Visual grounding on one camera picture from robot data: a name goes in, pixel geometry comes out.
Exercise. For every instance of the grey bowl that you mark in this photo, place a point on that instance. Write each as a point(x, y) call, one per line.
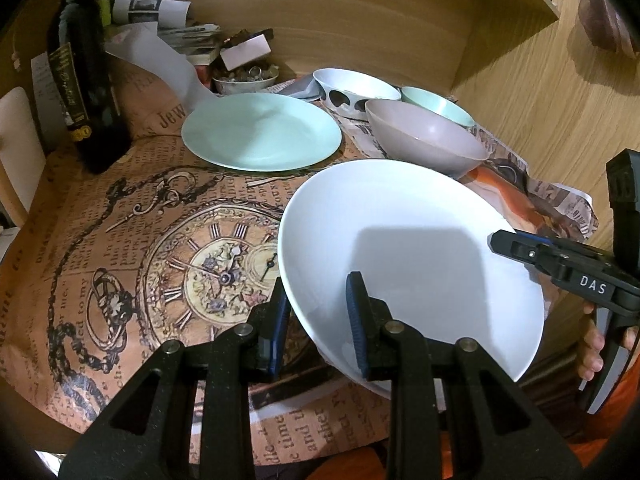
point(425, 145)

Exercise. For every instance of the white chair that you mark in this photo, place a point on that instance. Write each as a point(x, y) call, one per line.
point(20, 150)

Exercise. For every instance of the white bowl with black spots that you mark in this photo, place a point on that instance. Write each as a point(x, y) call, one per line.
point(350, 82)

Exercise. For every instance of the white plate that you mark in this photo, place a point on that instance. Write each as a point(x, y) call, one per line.
point(410, 210)

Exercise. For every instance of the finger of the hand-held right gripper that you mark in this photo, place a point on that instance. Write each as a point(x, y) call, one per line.
point(512, 245)

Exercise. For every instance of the person's right hand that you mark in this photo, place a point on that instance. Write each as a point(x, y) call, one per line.
point(590, 355)

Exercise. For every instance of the crumpled newspaper packing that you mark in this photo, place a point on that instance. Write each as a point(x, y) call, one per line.
point(165, 60)

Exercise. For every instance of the mint green bowl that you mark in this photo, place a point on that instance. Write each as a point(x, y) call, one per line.
point(435, 102)

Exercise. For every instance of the small bowl of trinkets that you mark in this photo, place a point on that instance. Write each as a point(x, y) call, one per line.
point(240, 86)

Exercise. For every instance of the small white box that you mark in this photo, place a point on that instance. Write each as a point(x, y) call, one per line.
point(245, 52)

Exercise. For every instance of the vintage printed paper cover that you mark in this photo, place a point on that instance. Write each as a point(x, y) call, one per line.
point(150, 220)

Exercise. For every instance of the stack of magazines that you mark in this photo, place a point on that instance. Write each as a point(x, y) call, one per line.
point(185, 35)

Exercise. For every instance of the brown blurred object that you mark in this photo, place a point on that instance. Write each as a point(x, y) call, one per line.
point(605, 20)

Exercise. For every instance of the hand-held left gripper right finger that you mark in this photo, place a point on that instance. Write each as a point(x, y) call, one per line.
point(356, 325)

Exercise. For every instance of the mint green plate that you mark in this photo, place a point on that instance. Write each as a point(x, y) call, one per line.
point(260, 130)

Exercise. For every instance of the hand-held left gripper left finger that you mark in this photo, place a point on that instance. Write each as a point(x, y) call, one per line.
point(277, 332)

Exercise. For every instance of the dark glass bottle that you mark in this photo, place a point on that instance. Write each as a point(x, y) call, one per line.
point(85, 85)

